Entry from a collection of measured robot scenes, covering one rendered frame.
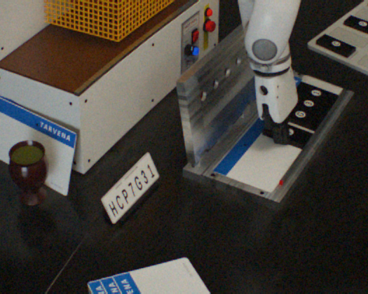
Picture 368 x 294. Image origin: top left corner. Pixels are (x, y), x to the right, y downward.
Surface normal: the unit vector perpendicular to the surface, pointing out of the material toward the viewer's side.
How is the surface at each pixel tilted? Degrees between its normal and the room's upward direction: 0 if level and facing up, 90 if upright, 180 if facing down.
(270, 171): 0
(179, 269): 0
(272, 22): 78
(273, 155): 0
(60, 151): 69
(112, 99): 90
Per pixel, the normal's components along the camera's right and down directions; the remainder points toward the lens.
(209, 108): 0.86, 0.18
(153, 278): 0.01, -0.79
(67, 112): -0.50, 0.52
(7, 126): -0.52, 0.18
